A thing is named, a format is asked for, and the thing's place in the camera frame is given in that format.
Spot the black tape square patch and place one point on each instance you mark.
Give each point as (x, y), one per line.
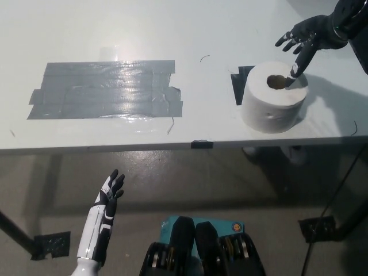
(239, 84)

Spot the black metal table leg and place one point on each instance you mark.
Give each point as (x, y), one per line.
(350, 227)
(15, 231)

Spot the white toilet paper roll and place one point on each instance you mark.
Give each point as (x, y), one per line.
(270, 109)

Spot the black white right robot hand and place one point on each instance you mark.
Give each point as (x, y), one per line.
(316, 31)

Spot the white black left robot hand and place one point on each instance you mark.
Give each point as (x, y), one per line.
(100, 215)

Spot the grey duct tape patch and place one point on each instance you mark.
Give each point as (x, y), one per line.
(106, 90)

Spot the white shoe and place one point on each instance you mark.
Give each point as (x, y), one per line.
(249, 152)

